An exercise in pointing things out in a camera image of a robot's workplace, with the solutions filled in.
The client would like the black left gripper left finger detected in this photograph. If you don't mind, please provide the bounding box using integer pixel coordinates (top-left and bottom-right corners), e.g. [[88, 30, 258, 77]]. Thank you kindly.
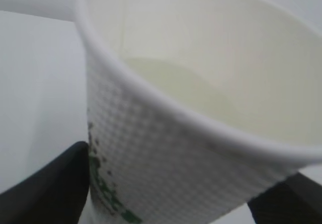
[[1, 141, 90, 224]]

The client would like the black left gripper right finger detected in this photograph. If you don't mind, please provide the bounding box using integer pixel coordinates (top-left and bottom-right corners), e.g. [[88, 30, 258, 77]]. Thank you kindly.
[[248, 173, 321, 224]]

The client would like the white paper cup green print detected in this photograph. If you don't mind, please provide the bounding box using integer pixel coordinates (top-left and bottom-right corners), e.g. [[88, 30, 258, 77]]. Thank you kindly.
[[75, 0, 321, 223]]

